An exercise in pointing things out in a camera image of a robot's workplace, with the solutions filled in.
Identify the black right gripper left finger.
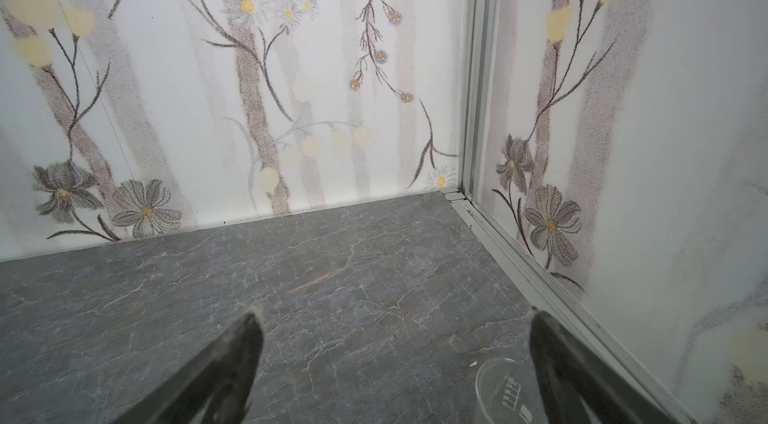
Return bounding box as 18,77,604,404
115,308,265,423

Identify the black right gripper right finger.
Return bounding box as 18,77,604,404
529,311,674,423

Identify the clear plastic measuring cup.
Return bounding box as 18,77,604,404
473,357,548,424

